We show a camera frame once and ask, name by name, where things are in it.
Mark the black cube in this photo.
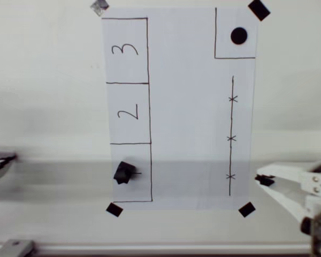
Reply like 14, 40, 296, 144
113, 160, 137, 186

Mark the black tape piece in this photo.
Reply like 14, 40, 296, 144
105, 202, 124, 218
238, 201, 257, 218
247, 0, 271, 22

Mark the white paper sheet with markings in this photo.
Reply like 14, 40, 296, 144
101, 7, 259, 211

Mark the black round disc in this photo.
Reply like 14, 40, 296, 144
230, 27, 248, 46

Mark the shiny grey tape piece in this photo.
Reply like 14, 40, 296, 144
90, 0, 110, 17

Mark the grey metal bracket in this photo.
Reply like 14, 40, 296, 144
0, 239, 36, 257

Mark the aluminium rail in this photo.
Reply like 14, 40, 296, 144
0, 242, 314, 257

